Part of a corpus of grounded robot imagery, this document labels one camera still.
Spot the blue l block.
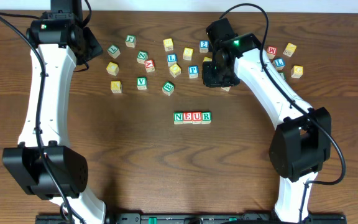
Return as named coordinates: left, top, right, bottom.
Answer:
left=273, top=58, right=285, bottom=71
left=167, top=54, right=177, bottom=67

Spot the yellow block top right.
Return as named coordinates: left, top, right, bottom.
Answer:
left=283, top=42, right=297, bottom=57

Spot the yellow o block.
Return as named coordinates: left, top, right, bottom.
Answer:
left=169, top=63, right=181, bottom=78
left=203, top=57, right=212, bottom=62

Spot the black cable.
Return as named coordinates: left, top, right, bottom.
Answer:
left=0, top=0, right=93, bottom=224
left=218, top=2, right=347, bottom=224

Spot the left black cable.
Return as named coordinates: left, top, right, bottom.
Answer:
left=0, top=0, right=93, bottom=224

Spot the red U block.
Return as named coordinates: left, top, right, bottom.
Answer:
left=191, top=111, right=202, bottom=124

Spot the yellow s block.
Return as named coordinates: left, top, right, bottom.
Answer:
left=163, top=38, right=174, bottom=52
left=183, top=47, right=194, bottom=61

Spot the green B block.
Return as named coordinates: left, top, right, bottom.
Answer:
left=162, top=82, right=175, bottom=96

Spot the green J block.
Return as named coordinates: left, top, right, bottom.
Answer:
left=125, top=35, right=136, bottom=48

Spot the red A block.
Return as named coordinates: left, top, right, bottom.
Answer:
left=144, top=59, right=155, bottom=73

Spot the blue P block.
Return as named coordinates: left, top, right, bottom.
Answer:
left=188, top=65, right=199, bottom=78

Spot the right black cable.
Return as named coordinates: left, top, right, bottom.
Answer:
left=218, top=2, right=347, bottom=224

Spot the green Z block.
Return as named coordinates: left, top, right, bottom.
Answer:
left=136, top=51, right=149, bottom=64

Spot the red M block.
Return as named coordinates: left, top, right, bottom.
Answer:
left=266, top=46, right=277, bottom=60

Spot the yellow O block centre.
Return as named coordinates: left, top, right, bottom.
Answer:
left=203, top=57, right=212, bottom=62

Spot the yellow C block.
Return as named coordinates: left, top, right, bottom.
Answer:
left=106, top=62, right=119, bottom=76

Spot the green L block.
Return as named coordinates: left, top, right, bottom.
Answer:
left=108, top=44, right=121, bottom=58

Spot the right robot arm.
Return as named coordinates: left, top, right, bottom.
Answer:
left=203, top=31, right=331, bottom=223

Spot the green N block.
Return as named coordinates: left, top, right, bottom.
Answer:
left=173, top=112, right=183, bottom=124

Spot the yellow S block top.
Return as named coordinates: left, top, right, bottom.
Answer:
left=163, top=38, right=174, bottom=52

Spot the green 4 block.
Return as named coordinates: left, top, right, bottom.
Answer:
left=279, top=72, right=286, bottom=80

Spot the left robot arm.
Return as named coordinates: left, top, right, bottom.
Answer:
left=2, top=11, right=110, bottom=223

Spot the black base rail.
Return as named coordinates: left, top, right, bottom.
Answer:
left=35, top=212, right=347, bottom=224

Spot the blue 2 block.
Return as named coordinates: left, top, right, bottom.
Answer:
left=199, top=40, right=209, bottom=53

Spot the blue L block right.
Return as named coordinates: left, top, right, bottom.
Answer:
left=273, top=58, right=285, bottom=71

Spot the green V block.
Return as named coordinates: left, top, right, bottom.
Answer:
left=136, top=77, right=147, bottom=90

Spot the red I block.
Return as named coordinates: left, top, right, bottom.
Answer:
left=221, top=86, right=231, bottom=92

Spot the red E block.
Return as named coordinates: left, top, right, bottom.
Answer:
left=183, top=112, right=193, bottom=124

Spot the yellow G block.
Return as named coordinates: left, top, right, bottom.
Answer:
left=291, top=65, right=303, bottom=78

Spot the green R block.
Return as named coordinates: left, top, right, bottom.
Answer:
left=201, top=111, right=212, bottom=124

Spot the yellow K block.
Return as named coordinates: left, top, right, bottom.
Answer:
left=110, top=81, right=122, bottom=93

